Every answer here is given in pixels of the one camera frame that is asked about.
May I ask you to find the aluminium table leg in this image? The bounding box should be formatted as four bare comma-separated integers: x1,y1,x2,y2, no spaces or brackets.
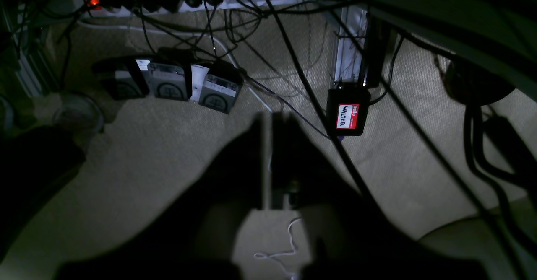
326,6,368,89

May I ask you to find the black box with name sticker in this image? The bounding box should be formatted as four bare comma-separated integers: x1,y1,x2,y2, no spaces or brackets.
326,86,371,137

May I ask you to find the black foot pedal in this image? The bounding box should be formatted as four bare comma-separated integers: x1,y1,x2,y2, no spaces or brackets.
91,55,154,101
146,57,192,101

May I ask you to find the left black foot pedal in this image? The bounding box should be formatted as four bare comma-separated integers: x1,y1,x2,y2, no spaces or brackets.
91,55,154,101

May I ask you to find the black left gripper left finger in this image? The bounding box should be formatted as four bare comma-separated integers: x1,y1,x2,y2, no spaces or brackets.
55,119,262,280

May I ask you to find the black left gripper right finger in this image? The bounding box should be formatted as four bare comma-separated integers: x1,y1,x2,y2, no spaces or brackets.
271,113,488,280

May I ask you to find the middle black foot pedal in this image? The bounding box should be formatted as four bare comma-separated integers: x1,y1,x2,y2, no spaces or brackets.
146,57,192,101

